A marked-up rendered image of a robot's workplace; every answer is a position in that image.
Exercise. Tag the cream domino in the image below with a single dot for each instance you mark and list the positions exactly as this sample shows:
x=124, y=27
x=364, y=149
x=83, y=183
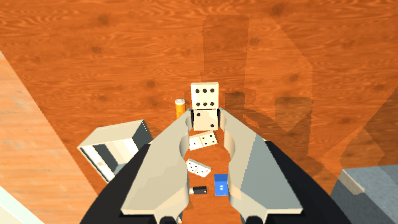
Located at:
x=198, y=168
x=202, y=140
x=205, y=104

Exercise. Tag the black usb stick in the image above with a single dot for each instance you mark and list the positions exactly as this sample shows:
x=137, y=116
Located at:
x=198, y=190

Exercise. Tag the cream three-compartment bin rack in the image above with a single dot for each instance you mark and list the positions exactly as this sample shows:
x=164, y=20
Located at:
x=116, y=144

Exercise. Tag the orange cylinder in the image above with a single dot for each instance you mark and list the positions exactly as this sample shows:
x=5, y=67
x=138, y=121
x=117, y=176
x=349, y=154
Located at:
x=180, y=107

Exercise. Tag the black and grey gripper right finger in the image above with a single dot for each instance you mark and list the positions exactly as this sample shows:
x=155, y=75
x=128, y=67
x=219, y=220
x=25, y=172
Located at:
x=263, y=181

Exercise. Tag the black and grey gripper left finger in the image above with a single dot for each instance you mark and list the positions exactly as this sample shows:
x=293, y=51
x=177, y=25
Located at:
x=154, y=183

